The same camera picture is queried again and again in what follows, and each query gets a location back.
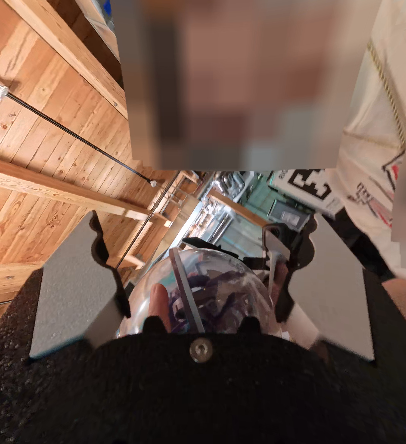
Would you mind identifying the dark framed notice sign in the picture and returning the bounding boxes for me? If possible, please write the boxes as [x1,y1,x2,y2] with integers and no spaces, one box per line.
[270,199,310,232]

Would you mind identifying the clear plastic maze ball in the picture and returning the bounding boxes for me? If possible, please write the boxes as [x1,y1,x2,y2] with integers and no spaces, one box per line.
[118,247,281,335]

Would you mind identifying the person's white shirt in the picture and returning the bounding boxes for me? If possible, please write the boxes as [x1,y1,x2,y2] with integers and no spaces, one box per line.
[335,0,406,281]

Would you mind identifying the black ceiling light track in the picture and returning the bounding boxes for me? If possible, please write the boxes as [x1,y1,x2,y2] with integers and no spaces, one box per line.
[0,74,156,184]

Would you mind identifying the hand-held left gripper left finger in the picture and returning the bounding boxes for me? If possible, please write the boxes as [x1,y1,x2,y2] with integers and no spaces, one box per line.
[29,210,131,359]

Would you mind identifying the person's dark pants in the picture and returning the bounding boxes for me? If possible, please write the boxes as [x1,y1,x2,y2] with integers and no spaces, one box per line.
[331,208,396,283]

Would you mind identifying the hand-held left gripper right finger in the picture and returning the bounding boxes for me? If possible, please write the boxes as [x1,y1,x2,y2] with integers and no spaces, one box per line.
[275,212,375,361]

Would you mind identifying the person's right hand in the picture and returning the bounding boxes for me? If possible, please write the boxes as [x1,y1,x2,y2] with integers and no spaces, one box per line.
[270,261,291,310]

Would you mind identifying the person's left hand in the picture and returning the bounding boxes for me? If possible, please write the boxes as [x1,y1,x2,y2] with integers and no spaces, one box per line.
[150,283,174,332]

